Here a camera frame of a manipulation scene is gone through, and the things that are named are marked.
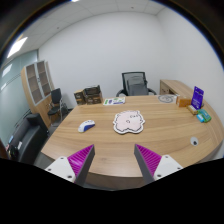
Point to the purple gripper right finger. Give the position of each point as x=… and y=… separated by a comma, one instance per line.
x=154, y=166

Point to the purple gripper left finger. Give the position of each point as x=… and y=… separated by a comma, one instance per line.
x=75, y=167

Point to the white and blue computer mouse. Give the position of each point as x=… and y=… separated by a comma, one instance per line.
x=86, y=125

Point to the pink cartoon mouse pad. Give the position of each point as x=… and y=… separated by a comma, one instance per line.
x=130, y=121

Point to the black leather sofa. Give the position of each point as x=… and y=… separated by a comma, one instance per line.
x=28, y=139

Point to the black side chair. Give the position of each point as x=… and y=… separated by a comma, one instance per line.
x=57, y=105

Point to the blue small box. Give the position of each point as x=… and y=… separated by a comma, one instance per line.
x=200, y=118

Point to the round white coaster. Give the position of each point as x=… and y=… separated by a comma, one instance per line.
x=167, y=98

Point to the orange tissue box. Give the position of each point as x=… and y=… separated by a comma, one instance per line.
x=183, y=101

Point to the green small box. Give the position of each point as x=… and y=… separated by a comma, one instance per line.
x=205, y=115

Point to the brown cardboard box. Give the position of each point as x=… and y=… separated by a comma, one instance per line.
x=80, y=97

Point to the green and white leaflet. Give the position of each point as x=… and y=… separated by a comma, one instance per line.
x=114, y=101

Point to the black crate on box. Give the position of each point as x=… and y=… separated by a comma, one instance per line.
x=93, y=95

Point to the wooden side cabinet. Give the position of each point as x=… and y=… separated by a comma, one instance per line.
x=175, y=87

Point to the black mesh office chair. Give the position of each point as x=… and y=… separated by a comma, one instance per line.
x=135, y=84

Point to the wooden bookcase cabinet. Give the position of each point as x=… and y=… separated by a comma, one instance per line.
x=37, y=87

